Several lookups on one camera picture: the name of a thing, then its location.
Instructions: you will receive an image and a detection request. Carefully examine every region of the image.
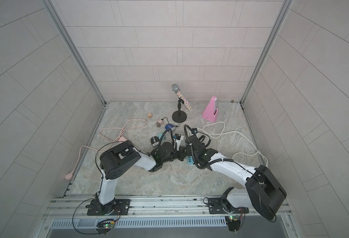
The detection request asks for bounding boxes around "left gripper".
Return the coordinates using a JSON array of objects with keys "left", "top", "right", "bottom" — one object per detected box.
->
[{"left": 161, "top": 146, "right": 186, "bottom": 164}]

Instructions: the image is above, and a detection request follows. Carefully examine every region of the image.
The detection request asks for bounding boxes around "teal power strip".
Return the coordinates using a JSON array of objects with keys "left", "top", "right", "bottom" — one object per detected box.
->
[{"left": 187, "top": 156, "right": 194, "bottom": 165}]

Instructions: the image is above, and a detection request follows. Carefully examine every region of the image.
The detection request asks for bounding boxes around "black electric shaver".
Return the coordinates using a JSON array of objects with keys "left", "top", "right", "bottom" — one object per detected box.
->
[{"left": 150, "top": 136, "right": 160, "bottom": 147}]

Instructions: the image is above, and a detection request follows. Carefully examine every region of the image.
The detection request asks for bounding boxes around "beige USB charger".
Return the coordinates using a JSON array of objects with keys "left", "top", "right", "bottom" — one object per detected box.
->
[{"left": 156, "top": 120, "right": 164, "bottom": 128}]

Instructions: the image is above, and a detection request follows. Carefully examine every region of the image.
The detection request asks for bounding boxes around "pink power strip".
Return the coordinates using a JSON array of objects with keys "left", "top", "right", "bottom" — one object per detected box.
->
[{"left": 118, "top": 136, "right": 127, "bottom": 142}]

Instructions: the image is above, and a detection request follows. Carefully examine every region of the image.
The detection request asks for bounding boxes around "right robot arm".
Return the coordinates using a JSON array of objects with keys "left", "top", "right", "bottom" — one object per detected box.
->
[{"left": 185, "top": 135, "right": 287, "bottom": 222}]

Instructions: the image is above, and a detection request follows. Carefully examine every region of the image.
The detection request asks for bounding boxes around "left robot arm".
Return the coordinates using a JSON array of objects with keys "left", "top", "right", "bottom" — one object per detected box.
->
[{"left": 86, "top": 129, "right": 186, "bottom": 216}]

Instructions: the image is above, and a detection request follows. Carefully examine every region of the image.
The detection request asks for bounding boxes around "black microphone stand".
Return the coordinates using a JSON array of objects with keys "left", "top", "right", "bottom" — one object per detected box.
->
[{"left": 172, "top": 99, "right": 187, "bottom": 123}]

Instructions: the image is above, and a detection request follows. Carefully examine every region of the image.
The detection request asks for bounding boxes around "pink metronome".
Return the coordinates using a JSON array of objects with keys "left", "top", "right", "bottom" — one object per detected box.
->
[{"left": 202, "top": 96, "right": 219, "bottom": 123}]

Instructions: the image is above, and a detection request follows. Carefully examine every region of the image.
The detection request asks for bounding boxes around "glitter microphone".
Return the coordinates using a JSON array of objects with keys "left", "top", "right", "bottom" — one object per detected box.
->
[{"left": 171, "top": 84, "right": 193, "bottom": 112}]

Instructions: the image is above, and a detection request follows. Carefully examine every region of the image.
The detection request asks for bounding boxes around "right circuit board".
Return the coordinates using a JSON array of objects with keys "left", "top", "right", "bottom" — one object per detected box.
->
[{"left": 225, "top": 216, "right": 242, "bottom": 232}]

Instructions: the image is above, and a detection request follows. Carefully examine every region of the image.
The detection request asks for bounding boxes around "circuit board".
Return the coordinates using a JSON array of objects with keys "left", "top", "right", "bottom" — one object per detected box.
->
[
  {"left": 96, "top": 219, "right": 116, "bottom": 234},
  {"left": 225, "top": 216, "right": 242, "bottom": 232}
]

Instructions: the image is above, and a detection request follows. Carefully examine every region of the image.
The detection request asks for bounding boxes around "left circuit board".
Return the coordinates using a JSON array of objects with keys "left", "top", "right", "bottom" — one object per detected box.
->
[{"left": 96, "top": 219, "right": 116, "bottom": 234}]

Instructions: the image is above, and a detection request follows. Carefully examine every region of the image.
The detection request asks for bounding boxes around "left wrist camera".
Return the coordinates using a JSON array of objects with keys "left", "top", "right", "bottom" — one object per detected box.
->
[{"left": 173, "top": 133, "right": 184, "bottom": 151}]

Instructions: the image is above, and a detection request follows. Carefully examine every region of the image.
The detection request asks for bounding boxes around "white power strip cord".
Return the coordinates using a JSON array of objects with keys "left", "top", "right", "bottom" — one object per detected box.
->
[{"left": 196, "top": 121, "right": 269, "bottom": 167}]

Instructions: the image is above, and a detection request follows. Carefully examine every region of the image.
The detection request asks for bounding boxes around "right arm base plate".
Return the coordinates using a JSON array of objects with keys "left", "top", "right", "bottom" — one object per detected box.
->
[{"left": 203, "top": 197, "right": 249, "bottom": 214}]

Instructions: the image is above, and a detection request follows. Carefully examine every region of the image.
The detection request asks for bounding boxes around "white vented cable duct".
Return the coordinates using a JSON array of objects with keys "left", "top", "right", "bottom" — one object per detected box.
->
[{"left": 50, "top": 217, "right": 226, "bottom": 231}]

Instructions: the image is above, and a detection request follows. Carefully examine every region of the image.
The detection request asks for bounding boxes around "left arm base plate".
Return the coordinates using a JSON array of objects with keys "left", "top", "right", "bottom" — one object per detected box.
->
[{"left": 85, "top": 199, "right": 131, "bottom": 216}]

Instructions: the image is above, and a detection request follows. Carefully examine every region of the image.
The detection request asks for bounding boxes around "pink power strip cord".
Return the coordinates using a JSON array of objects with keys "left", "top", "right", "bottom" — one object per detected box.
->
[{"left": 65, "top": 118, "right": 148, "bottom": 180}]

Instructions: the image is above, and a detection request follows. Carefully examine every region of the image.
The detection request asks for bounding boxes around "aluminium mounting rail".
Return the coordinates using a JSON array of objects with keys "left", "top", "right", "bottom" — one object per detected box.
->
[{"left": 43, "top": 194, "right": 292, "bottom": 219}]

